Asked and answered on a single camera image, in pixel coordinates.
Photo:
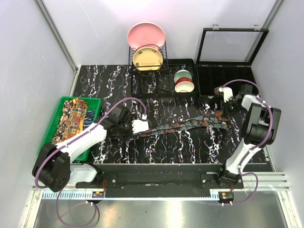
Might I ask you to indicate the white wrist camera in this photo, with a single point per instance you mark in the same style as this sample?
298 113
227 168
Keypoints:
140 125
227 93

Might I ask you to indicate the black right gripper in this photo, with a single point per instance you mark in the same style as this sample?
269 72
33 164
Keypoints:
225 105

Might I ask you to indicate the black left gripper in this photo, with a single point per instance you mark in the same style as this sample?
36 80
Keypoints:
129 119

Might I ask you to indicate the pink plate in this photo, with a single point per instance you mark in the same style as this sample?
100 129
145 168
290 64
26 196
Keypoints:
145 33

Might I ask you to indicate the black tie storage box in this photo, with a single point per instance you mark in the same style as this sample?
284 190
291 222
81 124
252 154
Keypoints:
210 77

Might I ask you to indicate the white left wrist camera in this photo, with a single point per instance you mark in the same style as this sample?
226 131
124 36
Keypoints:
140 125

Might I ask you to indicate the black glass box lid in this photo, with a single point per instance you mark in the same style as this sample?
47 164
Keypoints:
230 46

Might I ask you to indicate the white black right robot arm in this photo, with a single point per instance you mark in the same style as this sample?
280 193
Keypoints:
258 130

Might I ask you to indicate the light green bowl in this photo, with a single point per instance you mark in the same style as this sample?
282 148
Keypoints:
182 73

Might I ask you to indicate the colourful ties in bin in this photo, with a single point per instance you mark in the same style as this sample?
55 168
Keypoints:
71 121

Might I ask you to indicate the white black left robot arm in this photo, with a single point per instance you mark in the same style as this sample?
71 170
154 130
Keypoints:
53 168

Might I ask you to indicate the green plastic tie bin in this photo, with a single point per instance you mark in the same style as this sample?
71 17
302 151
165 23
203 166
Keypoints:
93 104

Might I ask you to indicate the black wire dish rack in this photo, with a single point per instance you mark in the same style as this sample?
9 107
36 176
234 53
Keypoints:
160 83

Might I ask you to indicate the navy striped tie in bin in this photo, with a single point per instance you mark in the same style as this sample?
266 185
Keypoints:
89 119

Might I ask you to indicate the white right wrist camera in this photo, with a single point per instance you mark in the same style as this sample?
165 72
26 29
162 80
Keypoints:
227 93

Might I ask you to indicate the red white bowl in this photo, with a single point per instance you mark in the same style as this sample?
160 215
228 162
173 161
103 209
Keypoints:
184 84

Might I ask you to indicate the navy floral tie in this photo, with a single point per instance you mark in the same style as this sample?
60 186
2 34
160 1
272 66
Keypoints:
209 120

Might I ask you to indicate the yellow plate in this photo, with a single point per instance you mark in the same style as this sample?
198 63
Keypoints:
147 58

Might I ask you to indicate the rolled dark patterned tie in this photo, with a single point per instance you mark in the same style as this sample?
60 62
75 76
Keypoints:
219 91

